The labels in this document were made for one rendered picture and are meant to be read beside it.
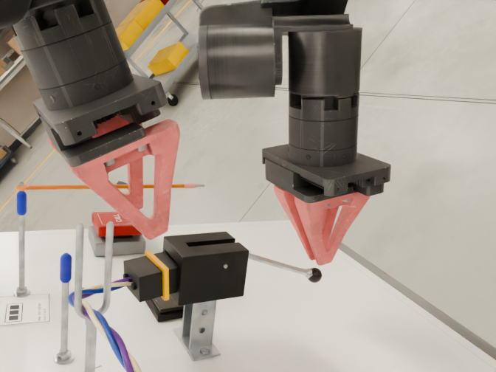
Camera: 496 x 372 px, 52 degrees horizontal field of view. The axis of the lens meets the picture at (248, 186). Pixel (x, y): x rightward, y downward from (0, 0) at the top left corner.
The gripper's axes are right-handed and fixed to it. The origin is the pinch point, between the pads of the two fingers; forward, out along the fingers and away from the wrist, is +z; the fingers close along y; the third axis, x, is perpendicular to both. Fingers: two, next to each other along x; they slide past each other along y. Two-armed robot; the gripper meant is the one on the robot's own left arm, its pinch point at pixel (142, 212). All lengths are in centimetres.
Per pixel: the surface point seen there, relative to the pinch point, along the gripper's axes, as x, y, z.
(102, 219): -1.0, -21.4, 8.3
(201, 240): 3.5, -0.7, 4.8
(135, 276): -2.3, 0.9, 3.9
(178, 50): 141, -381, 53
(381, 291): 21.3, -3.2, 22.7
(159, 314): -1.3, -4.9, 11.8
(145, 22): 122, -383, 24
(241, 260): 5.4, 1.9, 6.5
